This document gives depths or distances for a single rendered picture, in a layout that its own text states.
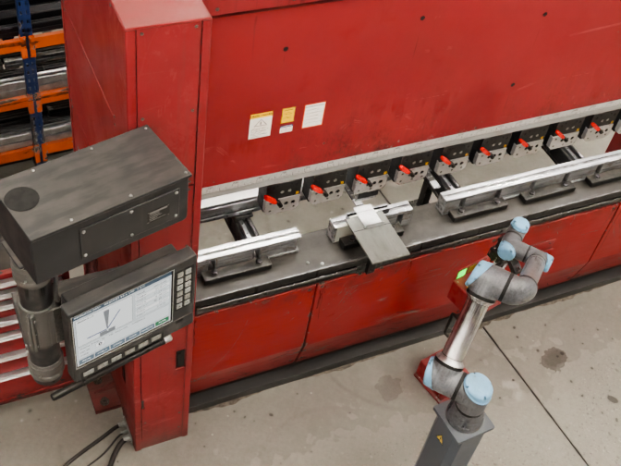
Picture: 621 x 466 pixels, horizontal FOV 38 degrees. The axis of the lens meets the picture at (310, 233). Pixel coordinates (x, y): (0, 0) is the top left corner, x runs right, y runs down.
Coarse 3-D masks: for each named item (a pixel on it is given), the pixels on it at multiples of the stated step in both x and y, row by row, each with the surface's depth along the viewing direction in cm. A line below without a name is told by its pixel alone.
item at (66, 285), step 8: (96, 272) 320; (104, 272) 320; (64, 280) 316; (72, 280) 316; (80, 280) 316; (88, 280) 317; (64, 288) 313; (16, 296) 308; (16, 304) 306; (16, 312) 309
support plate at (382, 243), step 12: (384, 216) 388; (360, 228) 381; (372, 228) 382; (384, 228) 383; (360, 240) 376; (372, 240) 377; (384, 240) 378; (396, 240) 379; (372, 252) 373; (384, 252) 373; (396, 252) 374; (408, 252) 375
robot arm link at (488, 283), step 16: (480, 272) 328; (496, 272) 328; (480, 288) 329; (496, 288) 327; (464, 304) 336; (480, 304) 331; (464, 320) 333; (480, 320) 333; (464, 336) 334; (448, 352) 336; (464, 352) 336; (432, 368) 338; (448, 368) 335; (432, 384) 338; (448, 384) 336
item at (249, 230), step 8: (232, 216) 398; (240, 216) 393; (248, 216) 395; (232, 224) 403; (240, 224) 393; (248, 224) 396; (232, 232) 403; (240, 232) 392; (248, 232) 391; (256, 232) 390
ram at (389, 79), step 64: (384, 0) 299; (448, 0) 311; (512, 0) 325; (576, 0) 339; (256, 64) 296; (320, 64) 308; (384, 64) 321; (448, 64) 335; (512, 64) 351; (576, 64) 368; (320, 128) 331; (384, 128) 347; (448, 128) 364; (512, 128) 382
